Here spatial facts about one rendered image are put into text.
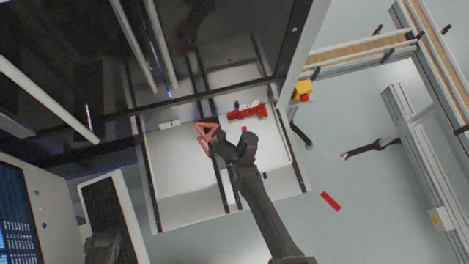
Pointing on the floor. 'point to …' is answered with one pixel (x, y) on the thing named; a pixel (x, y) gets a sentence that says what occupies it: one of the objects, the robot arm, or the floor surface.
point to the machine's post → (303, 49)
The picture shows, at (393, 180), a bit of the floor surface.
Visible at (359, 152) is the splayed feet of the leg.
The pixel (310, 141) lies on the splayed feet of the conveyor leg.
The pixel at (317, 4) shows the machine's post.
